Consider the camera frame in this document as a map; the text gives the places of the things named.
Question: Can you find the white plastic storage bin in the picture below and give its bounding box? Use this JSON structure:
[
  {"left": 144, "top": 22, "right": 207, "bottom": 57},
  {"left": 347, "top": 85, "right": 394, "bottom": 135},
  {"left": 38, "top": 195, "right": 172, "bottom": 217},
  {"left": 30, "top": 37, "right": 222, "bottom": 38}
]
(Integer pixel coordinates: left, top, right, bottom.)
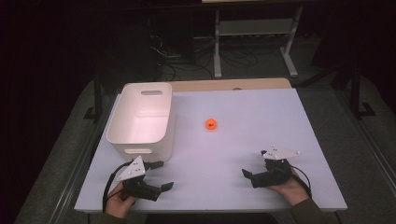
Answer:
[{"left": 106, "top": 81, "right": 177, "bottom": 163}]

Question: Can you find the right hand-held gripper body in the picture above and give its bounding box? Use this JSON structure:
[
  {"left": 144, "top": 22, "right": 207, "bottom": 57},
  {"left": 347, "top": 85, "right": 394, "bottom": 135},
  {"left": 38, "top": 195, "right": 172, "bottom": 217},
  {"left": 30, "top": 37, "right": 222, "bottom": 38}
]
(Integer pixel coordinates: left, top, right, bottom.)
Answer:
[{"left": 250, "top": 145, "right": 302, "bottom": 189}]

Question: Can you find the orange ball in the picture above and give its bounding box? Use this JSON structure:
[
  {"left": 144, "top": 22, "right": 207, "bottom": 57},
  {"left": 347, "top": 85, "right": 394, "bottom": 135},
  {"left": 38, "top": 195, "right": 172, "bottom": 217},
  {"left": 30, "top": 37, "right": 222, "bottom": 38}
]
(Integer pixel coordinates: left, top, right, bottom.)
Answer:
[{"left": 205, "top": 118, "right": 219, "bottom": 131}]

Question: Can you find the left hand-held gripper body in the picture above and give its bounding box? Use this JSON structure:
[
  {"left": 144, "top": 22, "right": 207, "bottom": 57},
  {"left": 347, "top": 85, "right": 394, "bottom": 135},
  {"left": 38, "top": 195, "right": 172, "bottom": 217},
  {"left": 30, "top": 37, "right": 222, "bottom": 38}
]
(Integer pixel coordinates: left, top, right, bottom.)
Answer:
[{"left": 116, "top": 155, "right": 163, "bottom": 203}]

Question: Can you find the left hand-held gripper black cable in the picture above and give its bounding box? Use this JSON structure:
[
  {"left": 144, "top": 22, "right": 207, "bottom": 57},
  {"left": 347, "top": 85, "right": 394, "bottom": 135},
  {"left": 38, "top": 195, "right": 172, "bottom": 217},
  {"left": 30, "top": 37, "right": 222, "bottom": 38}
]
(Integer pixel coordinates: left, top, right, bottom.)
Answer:
[{"left": 102, "top": 161, "right": 134, "bottom": 215}]

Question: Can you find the person's left hand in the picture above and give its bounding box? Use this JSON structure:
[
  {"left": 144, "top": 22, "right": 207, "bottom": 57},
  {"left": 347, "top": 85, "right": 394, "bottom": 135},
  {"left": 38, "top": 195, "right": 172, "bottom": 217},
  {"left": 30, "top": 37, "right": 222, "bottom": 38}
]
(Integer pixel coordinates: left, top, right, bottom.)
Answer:
[{"left": 105, "top": 183, "right": 137, "bottom": 219}]

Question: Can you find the person's right hand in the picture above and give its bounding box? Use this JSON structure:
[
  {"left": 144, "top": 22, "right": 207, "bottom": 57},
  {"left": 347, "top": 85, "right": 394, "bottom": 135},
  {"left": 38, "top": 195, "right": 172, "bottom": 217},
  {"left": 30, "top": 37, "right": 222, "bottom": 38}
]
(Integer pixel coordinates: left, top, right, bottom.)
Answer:
[{"left": 267, "top": 167, "right": 311, "bottom": 208}]

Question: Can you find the black metal stand leg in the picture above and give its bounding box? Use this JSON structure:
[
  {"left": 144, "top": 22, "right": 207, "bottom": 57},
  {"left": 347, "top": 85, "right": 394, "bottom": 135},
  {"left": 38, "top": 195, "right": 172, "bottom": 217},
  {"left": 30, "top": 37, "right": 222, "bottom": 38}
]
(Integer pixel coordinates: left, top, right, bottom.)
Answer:
[
  {"left": 83, "top": 73, "right": 105, "bottom": 123},
  {"left": 348, "top": 62, "right": 377, "bottom": 121}
]

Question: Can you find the hand-held gripper black cable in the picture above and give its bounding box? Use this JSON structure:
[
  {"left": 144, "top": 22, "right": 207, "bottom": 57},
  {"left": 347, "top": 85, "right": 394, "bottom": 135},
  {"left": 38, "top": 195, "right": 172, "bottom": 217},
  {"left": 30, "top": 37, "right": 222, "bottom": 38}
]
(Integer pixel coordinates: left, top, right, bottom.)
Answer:
[
  {"left": 291, "top": 165, "right": 313, "bottom": 199},
  {"left": 102, "top": 161, "right": 134, "bottom": 215}
]

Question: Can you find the light wooden board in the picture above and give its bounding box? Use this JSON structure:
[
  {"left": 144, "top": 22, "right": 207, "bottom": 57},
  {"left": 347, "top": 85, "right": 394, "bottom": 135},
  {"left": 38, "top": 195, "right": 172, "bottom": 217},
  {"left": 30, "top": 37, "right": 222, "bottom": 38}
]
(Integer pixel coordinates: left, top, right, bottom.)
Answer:
[{"left": 169, "top": 77, "right": 292, "bottom": 93}]

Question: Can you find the white metal stand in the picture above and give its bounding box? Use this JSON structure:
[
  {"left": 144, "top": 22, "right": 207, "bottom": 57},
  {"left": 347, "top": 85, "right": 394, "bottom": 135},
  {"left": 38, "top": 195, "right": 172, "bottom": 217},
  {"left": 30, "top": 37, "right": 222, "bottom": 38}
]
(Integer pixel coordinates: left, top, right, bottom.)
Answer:
[{"left": 212, "top": 6, "right": 304, "bottom": 79}]

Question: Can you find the tangle of black floor cables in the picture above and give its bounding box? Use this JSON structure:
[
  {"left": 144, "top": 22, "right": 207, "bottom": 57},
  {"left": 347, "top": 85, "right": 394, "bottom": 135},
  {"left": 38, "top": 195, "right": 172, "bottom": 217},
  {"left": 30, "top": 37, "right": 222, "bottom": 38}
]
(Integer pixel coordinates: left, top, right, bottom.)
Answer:
[{"left": 148, "top": 33, "right": 216, "bottom": 82}]

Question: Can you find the right hand-held gripper black cable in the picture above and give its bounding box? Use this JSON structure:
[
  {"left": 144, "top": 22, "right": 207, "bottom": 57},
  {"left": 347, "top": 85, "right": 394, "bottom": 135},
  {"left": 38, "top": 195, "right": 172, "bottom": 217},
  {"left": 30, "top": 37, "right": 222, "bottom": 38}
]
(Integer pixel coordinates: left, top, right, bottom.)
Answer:
[{"left": 291, "top": 165, "right": 313, "bottom": 199}]

